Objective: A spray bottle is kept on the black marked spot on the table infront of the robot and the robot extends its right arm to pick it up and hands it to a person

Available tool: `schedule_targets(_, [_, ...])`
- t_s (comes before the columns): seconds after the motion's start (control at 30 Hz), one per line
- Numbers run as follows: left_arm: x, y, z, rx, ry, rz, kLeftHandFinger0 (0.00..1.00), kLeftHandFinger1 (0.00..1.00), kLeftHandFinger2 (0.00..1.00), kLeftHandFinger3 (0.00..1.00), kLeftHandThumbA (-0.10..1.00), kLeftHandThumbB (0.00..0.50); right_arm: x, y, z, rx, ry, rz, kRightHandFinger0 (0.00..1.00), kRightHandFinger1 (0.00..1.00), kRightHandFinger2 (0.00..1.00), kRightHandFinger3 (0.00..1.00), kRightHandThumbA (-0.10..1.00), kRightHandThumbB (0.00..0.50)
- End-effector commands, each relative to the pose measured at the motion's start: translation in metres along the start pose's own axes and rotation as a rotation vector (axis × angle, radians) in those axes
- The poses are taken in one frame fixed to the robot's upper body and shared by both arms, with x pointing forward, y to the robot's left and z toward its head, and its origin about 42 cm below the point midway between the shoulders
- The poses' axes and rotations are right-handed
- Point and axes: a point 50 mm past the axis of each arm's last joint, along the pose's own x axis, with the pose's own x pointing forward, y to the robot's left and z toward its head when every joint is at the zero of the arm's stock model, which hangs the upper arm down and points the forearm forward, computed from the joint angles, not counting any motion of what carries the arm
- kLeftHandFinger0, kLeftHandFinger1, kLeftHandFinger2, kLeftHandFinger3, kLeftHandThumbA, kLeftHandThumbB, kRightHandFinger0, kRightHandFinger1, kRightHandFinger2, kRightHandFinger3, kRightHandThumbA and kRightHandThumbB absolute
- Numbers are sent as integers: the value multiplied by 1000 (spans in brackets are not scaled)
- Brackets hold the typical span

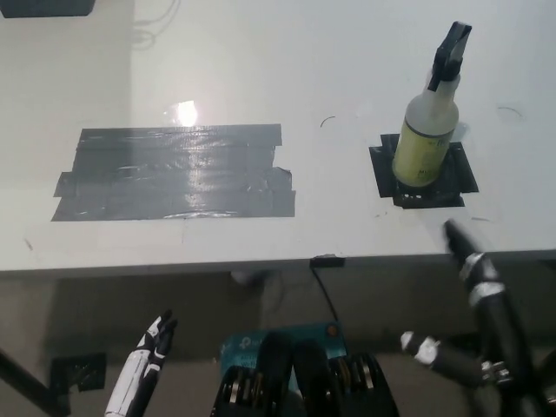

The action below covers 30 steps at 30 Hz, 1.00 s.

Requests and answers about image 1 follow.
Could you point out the spray bottle with yellow liquid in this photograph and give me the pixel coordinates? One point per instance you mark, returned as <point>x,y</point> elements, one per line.
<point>423,143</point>

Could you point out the black tape square marker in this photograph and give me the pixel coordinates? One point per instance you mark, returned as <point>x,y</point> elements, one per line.
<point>460,174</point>

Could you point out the black metal table leg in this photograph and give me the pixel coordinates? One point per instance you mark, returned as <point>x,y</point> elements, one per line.
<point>30,382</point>

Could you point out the robot torso black and teal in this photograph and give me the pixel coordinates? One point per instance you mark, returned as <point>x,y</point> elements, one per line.
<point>304,382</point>

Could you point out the large grey duct tape patch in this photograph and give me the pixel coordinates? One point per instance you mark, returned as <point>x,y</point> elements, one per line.
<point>174,174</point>

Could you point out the dark flat box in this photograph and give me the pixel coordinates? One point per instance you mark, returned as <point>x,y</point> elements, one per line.
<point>48,6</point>

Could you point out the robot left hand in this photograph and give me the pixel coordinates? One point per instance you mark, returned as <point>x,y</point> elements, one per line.
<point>137,365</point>

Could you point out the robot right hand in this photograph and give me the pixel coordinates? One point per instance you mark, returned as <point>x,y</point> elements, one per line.
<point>499,321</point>

